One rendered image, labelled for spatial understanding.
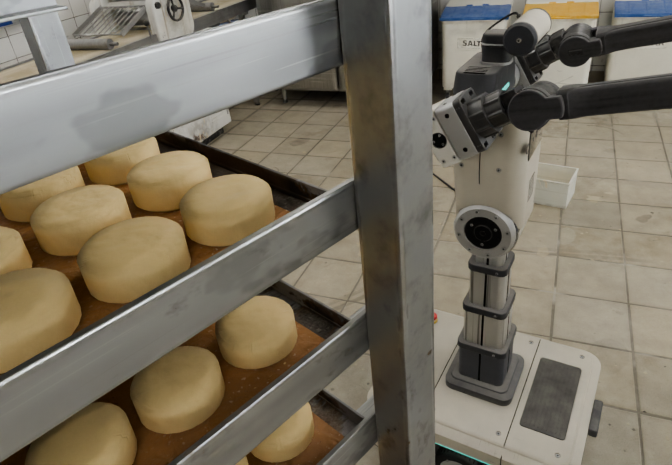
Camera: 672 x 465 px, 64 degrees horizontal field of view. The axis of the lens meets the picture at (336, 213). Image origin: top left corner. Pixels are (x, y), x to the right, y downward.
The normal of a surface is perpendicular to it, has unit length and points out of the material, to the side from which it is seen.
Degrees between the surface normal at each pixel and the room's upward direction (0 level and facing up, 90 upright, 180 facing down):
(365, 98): 90
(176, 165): 0
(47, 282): 0
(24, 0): 90
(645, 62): 92
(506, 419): 0
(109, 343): 90
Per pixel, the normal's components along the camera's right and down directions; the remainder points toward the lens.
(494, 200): -0.47, 0.63
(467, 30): -0.32, 0.53
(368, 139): -0.69, 0.42
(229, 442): 0.71, 0.29
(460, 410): -0.10, -0.86
